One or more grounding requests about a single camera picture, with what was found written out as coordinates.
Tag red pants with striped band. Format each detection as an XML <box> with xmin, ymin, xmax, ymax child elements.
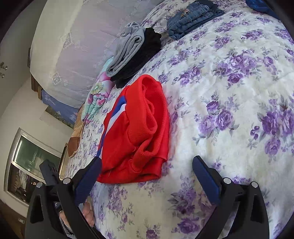
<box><xmin>97</xmin><ymin>75</ymin><xmax>169</xmax><ymax>184</ymax></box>

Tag folded black pants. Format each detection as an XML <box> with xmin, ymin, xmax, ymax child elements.
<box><xmin>111</xmin><ymin>27</ymin><xmax>162</xmax><ymax>89</ymax></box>

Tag brown beige pillow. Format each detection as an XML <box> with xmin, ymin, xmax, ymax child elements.
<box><xmin>68</xmin><ymin>104</ymin><xmax>84</xmax><ymax>158</ymax></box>

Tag folded grey pants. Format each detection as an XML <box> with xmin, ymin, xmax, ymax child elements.
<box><xmin>106</xmin><ymin>22</ymin><xmax>145</xmax><ymax>78</ymax></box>

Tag folded blue denim jeans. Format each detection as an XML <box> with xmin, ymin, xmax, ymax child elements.
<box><xmin>167</xmin><ymin>1</ymin><xmax>224</xmax><ymax>40</ymax></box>

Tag folded floral teal blanket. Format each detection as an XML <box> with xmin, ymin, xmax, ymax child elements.
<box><xmin>81</xmin><ymin>57</ymin><xmax>114</xmax><ymax>124</ymax></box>

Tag white lace covered headboard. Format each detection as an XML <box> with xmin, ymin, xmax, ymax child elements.
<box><xmin>30</xmin><ymin>1</ymin><xmax>159</xmax><ymax>108</ymax></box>

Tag white framed window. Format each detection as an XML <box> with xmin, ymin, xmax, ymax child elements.
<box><xmin>4</xmin><ymin>129</ymin><xmax>62</xmax><ymax>206</ymax></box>

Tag person's left hand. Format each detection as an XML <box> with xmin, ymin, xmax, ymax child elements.
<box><xmin>59</xmin><ymin>200</ymin><xmax>95</xmax><ymax>235</ymax></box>

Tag purple floral bed quilt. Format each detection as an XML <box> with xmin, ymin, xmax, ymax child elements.
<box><xmin>64</xmin><ymin>0</ymin><xmax>294</xmax><ymax>239</ymax></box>

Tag blue garment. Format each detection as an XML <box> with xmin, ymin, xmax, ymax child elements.
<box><xmin>245</xmin><ymin>0</ymin><xmax>279</xmax><ymax>20</ymax></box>

